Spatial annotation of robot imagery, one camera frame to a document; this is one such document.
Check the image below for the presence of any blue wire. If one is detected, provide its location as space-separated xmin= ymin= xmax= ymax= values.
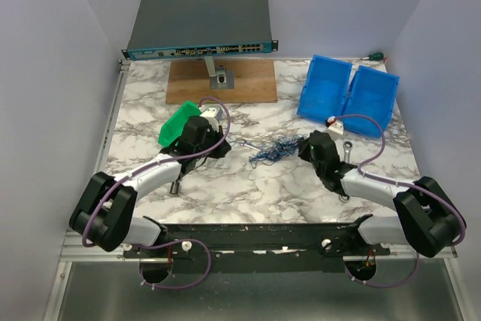
xmin=249 ymin=135 xmax=307 ymax=166

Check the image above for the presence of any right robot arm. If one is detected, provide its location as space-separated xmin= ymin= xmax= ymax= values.
xmin=298 ymin=131 xmax=466 ymax=258

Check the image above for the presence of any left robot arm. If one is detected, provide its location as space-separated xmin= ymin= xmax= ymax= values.
xmin=69 ymin=116 xmax=231 ymax=257

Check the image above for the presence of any small open-end chrome wrench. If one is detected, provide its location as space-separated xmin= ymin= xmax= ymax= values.
xmin=240 ymin=140 xmax=262 ymax=153

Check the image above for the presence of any green storage bin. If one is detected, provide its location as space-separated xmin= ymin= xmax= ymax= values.
xmin=158 ymin=101 xmax=201 ymax=147

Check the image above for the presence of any long ratchet chrome wrench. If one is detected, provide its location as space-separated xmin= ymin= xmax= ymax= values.
xmin=339 ymin=141 xmax=352 ymax=203

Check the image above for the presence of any blue storage bin left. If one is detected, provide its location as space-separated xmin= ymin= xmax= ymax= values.
xmin=297 ymin=55 xmax=352 ymax=123

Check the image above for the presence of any blue storage bin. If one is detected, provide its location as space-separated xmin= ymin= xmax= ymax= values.
xmin=342 ymin=65 xmax=399 ymax=131
xmin=297 ymin=55 xmax=352 ymax=123

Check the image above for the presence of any blue storage bin right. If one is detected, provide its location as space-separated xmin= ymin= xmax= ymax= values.
xmin=342 ymin=65 xmax=399 ymax=131

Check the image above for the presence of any wooden base board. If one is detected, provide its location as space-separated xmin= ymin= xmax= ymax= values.
xmin=165 ymin=59 xmax=277 ymax=104

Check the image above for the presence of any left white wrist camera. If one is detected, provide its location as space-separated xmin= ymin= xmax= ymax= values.
xmin=200 ymin=107 xmax=223 ymax=129

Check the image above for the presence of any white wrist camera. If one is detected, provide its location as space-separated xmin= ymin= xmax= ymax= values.
xmin=200 ymin=107 xmax=223 ymax=129
xmin=325 ymin=117 xmax=344 ymax=141

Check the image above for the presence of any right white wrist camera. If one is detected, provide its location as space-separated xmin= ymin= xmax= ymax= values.
xmin=325 ymin=117 xmax=344 ymax=141

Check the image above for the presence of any grey metal stand bracket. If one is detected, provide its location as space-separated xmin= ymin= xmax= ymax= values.
xmin=204 ymin=56 xmax=234 ymax=90

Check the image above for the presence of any black mounting base rail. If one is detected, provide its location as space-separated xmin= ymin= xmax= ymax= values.
xmin=123 ymin=221 xmax=390 ymax=274

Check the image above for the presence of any green handled screwdriver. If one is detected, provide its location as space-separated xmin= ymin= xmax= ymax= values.
xmin=361 ymin=52 xmax=385 ymax=62

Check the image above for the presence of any grey network switch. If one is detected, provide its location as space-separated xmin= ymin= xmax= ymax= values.
xmin=122 ymin=0 xmax=279 ymax=61

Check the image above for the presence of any aluminium frame rail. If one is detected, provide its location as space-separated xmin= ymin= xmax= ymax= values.
xmin=41 ymin=58 xmax=131 ymax=321

